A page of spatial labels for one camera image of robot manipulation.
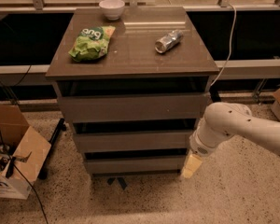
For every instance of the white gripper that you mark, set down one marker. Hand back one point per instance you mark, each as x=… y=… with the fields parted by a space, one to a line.
x=200 y=147

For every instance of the grey drawer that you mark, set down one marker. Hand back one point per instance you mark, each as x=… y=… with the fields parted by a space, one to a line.
x=131 y=141
x=137 y=107
x=150 y=164

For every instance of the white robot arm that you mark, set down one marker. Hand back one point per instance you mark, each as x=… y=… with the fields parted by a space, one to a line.
x=222 y=121

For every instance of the grey drawer cabinet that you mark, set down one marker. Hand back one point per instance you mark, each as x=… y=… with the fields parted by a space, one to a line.
x=131 y=67

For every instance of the open cardboard box left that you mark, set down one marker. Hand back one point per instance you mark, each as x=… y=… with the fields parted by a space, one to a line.
x=28 y=146

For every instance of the crushed silver can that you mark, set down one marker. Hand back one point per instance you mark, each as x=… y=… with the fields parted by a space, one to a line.
x=168 y=41

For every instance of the black bar on floor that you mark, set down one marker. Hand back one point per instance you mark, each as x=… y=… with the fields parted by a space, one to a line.
x=60 y=127

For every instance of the green snack bag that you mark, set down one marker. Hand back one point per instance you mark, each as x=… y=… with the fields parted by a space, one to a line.
x=91 y=43

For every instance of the white ceramic bowl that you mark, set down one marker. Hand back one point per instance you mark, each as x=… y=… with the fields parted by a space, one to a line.
x=112 y=9

